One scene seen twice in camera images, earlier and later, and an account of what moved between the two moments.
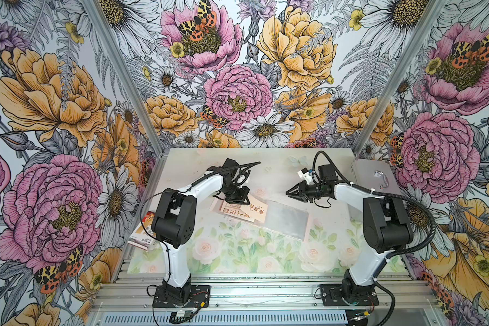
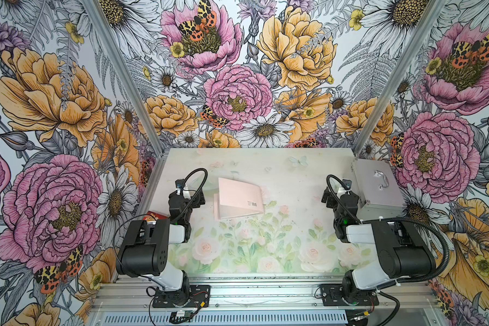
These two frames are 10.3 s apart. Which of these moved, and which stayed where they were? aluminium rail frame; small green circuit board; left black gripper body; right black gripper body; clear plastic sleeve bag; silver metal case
Moved: left black gripper body; right black gripper body; clear plastic sleeve bag
Stayed: silver metal case; aluminium rail frame; small green circuit board
